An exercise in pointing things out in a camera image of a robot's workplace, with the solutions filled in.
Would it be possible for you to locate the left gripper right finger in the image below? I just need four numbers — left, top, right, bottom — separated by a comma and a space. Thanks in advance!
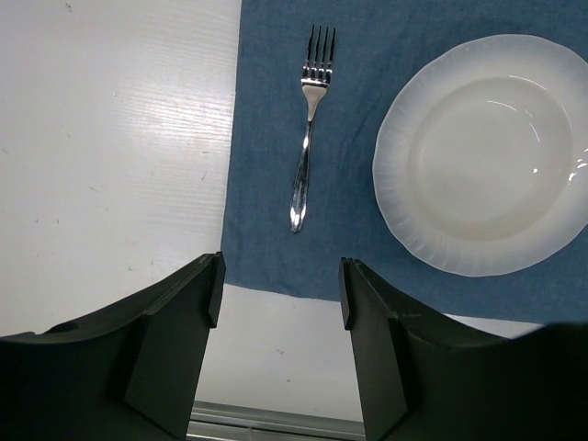
339, 258, 587, 440

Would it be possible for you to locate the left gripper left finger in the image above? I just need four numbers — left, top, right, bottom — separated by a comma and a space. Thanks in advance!
1, 253, 225, 440

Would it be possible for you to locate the blue cloth placemat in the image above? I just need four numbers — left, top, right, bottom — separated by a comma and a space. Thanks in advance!
221, 1, 587, 323

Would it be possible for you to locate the white ceramic plate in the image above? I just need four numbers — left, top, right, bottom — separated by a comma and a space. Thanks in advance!
372, 34, 587, 277

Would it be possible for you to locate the silver fork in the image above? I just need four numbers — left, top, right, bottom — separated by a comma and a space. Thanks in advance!
288, 25, 336, 233

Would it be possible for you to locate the aluminium frame rail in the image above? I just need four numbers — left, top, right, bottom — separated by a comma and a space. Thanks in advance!
186, 401, 366, 440

